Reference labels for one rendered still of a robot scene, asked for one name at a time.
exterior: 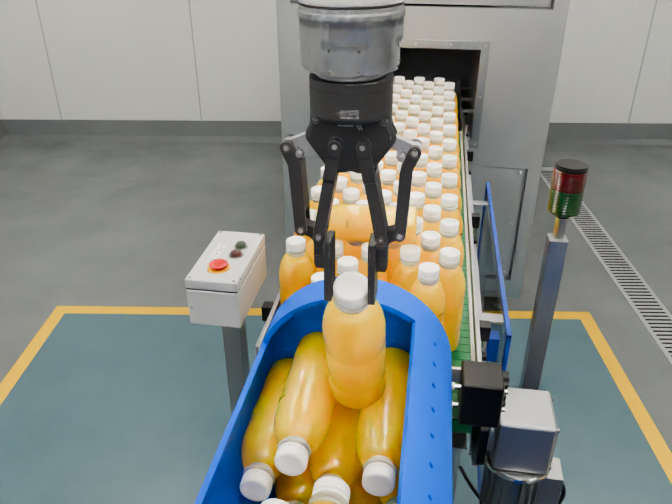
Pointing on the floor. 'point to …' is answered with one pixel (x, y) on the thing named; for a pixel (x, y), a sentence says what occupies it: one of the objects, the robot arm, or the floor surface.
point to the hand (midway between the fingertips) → (351, 269)
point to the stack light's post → (543, 311)
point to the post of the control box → (236, 361)
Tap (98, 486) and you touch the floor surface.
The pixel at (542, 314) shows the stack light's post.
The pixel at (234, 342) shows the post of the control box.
